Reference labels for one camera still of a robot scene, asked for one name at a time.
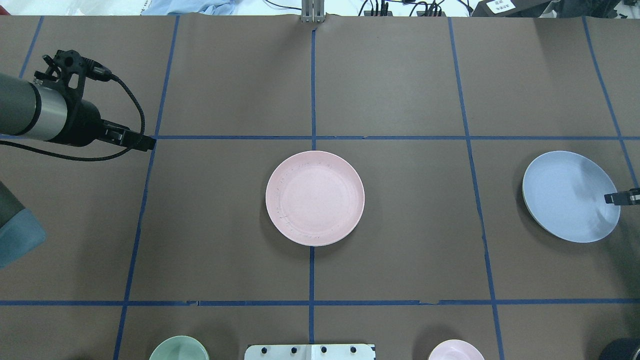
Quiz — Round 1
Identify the clear plastic bag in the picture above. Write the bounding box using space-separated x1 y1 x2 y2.
66 0 151 16

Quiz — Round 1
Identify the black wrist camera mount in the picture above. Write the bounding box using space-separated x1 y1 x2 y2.
34 49 114 101

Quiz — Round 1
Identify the pink plate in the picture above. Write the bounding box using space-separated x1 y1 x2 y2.
264 150 366 248

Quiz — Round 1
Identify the pink bowl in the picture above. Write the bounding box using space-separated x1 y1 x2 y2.
427 339 485 360

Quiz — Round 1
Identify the green bowl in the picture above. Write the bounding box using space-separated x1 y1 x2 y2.
148 335 210 360

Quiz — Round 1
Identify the black box with label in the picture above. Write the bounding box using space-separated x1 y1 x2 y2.
470 0 559 18

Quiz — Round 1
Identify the dark blue pot with lid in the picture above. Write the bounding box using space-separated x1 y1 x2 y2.
598 338 640 360

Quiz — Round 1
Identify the white camera stand column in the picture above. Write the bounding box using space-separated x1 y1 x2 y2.
244 343 377 360

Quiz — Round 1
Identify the blue plate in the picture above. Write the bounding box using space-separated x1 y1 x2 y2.
521 150 621 244

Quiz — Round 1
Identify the light blue shirt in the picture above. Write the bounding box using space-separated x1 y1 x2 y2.
141 0 236 16

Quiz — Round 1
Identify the aluminium frame post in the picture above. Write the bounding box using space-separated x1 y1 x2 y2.
300 0 326 23

